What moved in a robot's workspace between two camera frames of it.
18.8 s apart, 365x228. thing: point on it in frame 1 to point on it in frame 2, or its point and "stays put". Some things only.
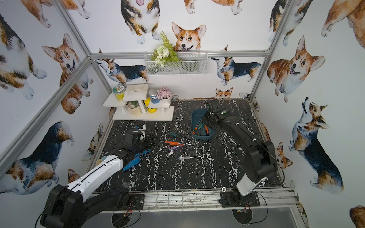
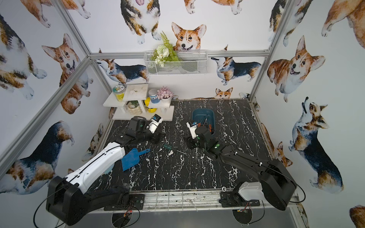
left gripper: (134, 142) to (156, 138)
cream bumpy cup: (134, 108) stays put
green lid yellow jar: (119, 90) stays put
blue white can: (153, 94) stays put
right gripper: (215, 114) to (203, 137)
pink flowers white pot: (165, 95) stays put
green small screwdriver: (175, 135) to (169, 147)
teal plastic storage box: (200, 129) stays put
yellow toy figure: (147, 101) stays put
